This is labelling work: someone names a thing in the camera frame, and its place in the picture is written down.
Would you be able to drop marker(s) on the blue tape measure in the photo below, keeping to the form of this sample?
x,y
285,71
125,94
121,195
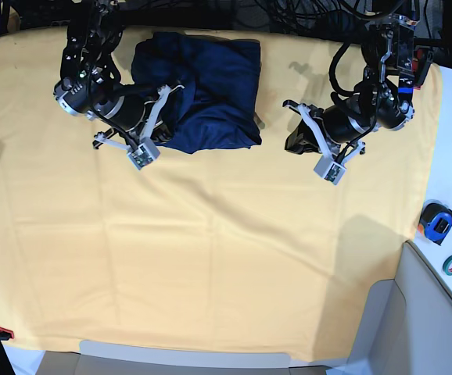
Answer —
x,y
435,222

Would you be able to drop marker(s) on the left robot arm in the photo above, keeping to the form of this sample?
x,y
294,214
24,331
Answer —
x,y
384,96

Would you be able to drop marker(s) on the red clamp top right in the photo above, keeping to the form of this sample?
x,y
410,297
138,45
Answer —
x,y
423,59

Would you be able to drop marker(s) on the blue long-sleeve shirt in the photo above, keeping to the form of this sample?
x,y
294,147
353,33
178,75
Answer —
x,y
215,107

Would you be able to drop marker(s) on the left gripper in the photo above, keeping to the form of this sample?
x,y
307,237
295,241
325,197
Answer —
x,y
310,135

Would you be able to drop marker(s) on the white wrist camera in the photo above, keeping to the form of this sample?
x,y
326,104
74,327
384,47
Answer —
x,y
142,154
329,170

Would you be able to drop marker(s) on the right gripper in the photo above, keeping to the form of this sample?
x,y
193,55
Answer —
x,y
163,128

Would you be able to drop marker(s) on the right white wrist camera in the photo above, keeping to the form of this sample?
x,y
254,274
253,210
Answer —
x,y
142,154

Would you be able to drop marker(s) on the white cardboard box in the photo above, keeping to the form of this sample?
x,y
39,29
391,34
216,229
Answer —
x,y
103,358
406,327

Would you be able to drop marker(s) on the white cardboard box bottom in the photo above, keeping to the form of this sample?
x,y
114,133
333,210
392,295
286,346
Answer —
x,y
103,358

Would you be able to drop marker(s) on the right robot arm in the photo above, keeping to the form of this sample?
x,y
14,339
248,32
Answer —
x,y
90,82

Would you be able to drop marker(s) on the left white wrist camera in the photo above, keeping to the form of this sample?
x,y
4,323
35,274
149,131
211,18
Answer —
x,y
329,170

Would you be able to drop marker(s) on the yellow table cloth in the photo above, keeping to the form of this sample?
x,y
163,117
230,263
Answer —
x,y
243,250

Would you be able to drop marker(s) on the white cardboard box right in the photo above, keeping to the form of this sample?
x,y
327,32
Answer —
x,y
406,327

